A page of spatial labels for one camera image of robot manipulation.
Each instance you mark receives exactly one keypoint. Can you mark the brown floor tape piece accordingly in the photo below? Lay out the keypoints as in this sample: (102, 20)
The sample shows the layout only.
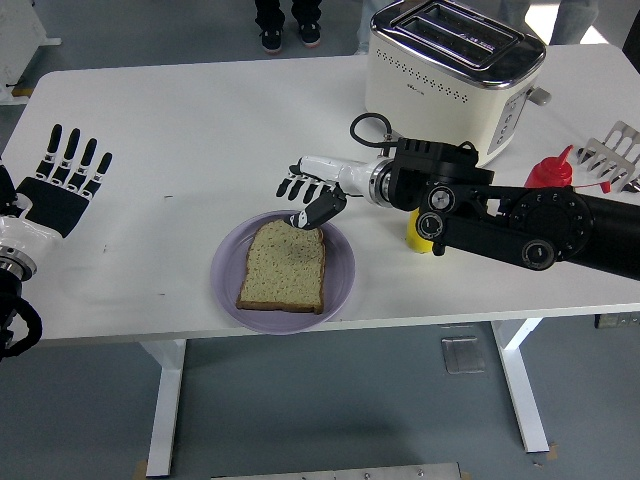
(553, 451)
(140, 469)

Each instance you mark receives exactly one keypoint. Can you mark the yellow squeeze bottle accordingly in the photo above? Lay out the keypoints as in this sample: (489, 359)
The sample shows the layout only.
(415, 240)

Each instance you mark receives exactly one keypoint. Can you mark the purple plate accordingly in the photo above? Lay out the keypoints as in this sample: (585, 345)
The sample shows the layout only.
(340, 270)

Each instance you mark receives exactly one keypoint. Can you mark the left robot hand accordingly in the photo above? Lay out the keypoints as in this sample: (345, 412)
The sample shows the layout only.
(50, 205)

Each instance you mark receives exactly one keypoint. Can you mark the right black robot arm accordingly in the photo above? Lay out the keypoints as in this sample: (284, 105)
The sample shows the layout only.
(500, 220)

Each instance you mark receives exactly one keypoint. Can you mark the metal floor outlet cover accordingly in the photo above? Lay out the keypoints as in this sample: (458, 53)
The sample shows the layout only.
(463, 355)

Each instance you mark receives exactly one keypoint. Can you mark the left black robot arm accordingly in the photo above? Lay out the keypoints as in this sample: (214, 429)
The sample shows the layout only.
(12, 300)

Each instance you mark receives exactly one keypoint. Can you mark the red squeeze bottle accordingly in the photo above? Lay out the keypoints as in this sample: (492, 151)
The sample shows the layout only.
(550, 172)

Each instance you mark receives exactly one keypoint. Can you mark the metal base plate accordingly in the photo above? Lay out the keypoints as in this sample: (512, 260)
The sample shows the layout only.
(350, 472)

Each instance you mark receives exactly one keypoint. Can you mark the white equipment cabinet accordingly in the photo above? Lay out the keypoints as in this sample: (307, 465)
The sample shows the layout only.
(20, 30)

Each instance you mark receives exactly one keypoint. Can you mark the white table leg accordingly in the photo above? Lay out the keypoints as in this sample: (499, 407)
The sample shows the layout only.
(167, 400)
(522, 390)

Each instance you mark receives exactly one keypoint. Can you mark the cream and chrome toaster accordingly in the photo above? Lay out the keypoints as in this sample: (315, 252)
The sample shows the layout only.
(425, 100)

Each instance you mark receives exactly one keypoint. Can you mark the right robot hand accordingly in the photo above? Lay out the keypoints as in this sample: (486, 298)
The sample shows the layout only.
(330, 172)

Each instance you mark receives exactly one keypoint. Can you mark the slice of bread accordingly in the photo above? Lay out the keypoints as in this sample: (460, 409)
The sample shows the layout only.
(282, 270)

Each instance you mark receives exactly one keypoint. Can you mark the table control box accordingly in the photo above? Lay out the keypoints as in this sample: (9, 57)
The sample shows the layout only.
(617, 321)

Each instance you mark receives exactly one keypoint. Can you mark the metal toast rack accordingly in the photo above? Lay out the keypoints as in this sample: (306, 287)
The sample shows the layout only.
(600, 147)

